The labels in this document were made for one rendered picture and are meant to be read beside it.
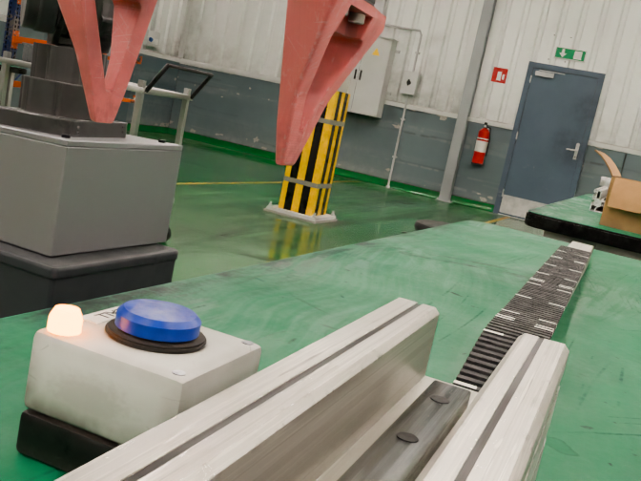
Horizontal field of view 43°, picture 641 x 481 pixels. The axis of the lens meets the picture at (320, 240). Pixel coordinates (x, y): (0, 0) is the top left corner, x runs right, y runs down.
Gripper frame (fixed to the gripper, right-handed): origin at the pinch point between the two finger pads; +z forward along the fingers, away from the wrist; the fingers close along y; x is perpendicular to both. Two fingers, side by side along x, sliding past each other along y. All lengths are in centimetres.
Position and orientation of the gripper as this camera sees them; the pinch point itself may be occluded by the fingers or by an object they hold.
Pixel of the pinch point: (192, 124)
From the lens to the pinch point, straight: 38.1
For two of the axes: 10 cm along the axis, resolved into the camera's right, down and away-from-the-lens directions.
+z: -2.0, 9.7, 1.5
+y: 9.1, 2.4, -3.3
